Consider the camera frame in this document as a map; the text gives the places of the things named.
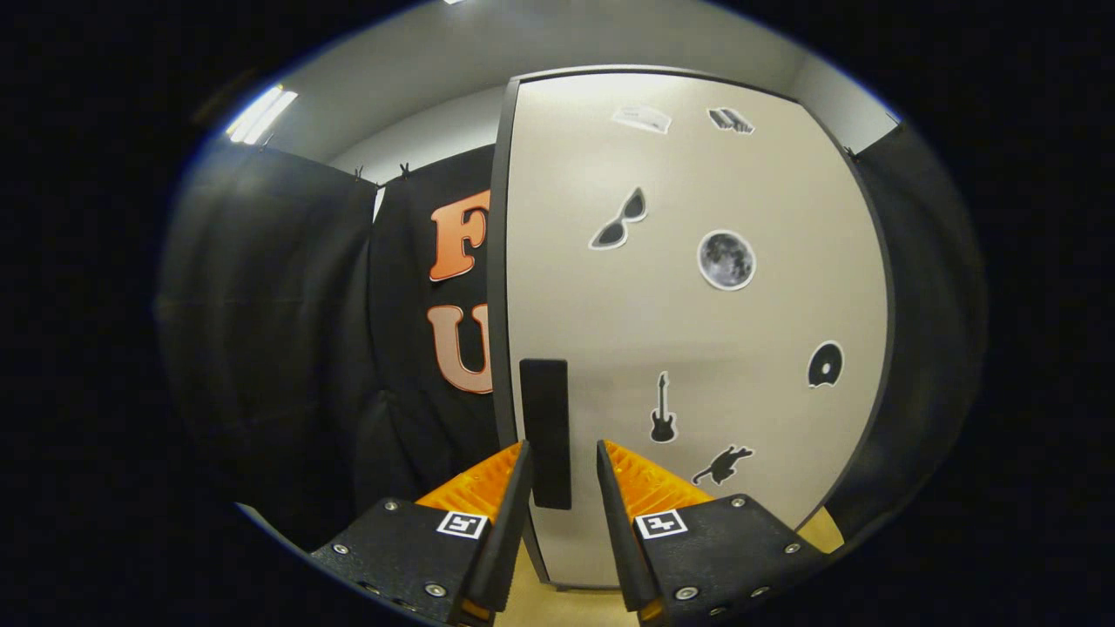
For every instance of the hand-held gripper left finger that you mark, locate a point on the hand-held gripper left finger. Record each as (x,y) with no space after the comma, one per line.
(505,540)

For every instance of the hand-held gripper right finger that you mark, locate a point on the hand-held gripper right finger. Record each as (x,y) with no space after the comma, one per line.
(623,540)

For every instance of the beige shoe cabinet door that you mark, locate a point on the beige shoe cabinet door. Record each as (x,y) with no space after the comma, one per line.
(740,348)

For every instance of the dark grey shoe cabinet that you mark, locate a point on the dark grey shoe cabinet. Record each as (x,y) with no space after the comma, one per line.
(496,305)

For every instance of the black backdrop cloth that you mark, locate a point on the black backdrop cloth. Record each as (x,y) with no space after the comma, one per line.
(279,305)

